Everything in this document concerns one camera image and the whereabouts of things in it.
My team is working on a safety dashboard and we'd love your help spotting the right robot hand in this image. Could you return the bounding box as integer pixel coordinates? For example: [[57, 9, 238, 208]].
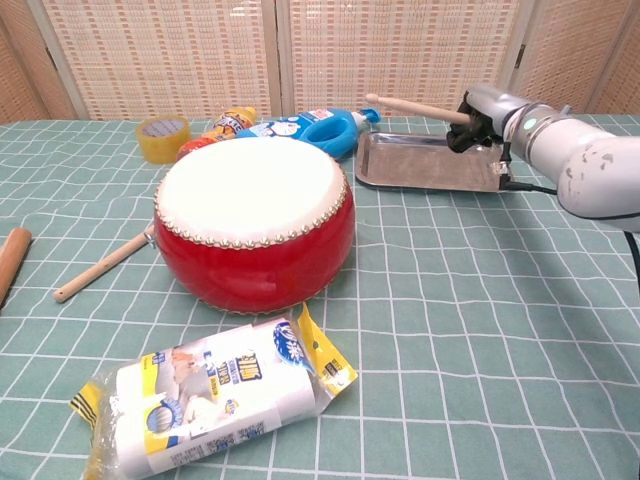
[[446, 83, 531, 155]]

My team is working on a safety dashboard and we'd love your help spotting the wooden drumstick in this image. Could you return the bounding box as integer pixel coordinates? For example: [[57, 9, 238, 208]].
[[364, 92, 474, 126], [53, 227, 156, 305]]

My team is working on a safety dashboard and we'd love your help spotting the metal tray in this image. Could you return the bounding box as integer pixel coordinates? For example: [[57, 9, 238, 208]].
[[354, 131, 516, 194]]

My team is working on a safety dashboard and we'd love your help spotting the red drum white skin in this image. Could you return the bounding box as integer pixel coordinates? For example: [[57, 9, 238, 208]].
[[152, 135, 357, 316]]

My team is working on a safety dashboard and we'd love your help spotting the blue detergent bottle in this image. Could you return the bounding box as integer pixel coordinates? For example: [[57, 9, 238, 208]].
[[234, 106, 383, 161]]

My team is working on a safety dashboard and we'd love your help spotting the green checkered tablecloth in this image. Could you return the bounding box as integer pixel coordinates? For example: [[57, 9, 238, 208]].
[[0, 113, 640, 480]]

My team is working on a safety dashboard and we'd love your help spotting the orange drink bottle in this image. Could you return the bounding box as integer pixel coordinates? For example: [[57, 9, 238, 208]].
[[175, 106, 259, 162]]

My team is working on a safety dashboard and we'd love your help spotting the woven bamboo folding screen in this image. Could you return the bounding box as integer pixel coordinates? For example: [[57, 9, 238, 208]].
[[0, 0, 640, 122]]

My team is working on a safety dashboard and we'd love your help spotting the yellow tape roll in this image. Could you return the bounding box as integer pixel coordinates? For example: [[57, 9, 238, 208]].
[[134, 115, 193, 165]]

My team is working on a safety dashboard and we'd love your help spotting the thick wooden rod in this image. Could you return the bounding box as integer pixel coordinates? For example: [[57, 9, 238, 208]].
[[0, 227, 34, 309]]

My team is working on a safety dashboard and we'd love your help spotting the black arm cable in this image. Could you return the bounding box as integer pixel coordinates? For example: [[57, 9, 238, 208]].
[[492, 142, 640, 294]]

